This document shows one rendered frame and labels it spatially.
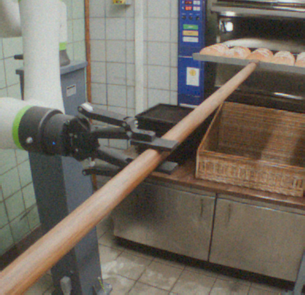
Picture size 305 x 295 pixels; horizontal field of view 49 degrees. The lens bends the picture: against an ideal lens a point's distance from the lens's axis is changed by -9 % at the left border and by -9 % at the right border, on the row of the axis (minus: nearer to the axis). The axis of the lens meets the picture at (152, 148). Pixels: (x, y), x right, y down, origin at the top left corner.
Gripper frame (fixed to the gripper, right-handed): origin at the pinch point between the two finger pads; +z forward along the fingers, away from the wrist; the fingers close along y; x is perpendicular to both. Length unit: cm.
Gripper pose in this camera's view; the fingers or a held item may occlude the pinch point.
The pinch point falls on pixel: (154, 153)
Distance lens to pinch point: 58.3
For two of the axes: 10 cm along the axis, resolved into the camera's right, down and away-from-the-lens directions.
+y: -0.1, 9.1, 4.0
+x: -4.3, 3.6, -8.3
